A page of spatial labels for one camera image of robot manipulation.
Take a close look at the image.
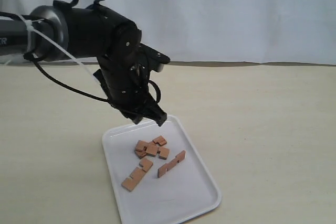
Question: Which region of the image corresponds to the black cable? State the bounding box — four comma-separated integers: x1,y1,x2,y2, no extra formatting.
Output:
23,53,112,104

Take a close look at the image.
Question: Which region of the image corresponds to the white cloth backdrop curtain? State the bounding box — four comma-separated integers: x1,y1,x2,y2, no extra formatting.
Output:
0,0,336,67

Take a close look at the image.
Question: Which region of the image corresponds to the white zip tie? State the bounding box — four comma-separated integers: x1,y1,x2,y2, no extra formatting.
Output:
0,14,99,84

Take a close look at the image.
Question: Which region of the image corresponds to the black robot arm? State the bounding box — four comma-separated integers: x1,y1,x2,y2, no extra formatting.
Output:
1,1,170,125

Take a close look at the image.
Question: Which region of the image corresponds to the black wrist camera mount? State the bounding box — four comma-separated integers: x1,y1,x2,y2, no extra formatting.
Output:
138,44,171,72

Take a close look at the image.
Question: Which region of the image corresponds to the white plastic tray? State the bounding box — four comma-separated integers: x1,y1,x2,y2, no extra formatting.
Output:
102,115,222,223

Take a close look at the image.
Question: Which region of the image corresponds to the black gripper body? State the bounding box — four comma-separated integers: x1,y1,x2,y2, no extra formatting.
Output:
94,50,161,112

